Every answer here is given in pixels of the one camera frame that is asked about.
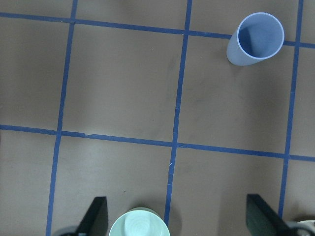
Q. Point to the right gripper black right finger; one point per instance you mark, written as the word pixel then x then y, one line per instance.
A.
pixel 261 220

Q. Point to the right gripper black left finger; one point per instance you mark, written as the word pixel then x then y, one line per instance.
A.
pixel 95 221

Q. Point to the blue cup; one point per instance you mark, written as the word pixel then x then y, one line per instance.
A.
pixel 258 37

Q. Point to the mint green bowl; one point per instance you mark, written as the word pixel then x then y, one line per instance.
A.
pixel 139 221

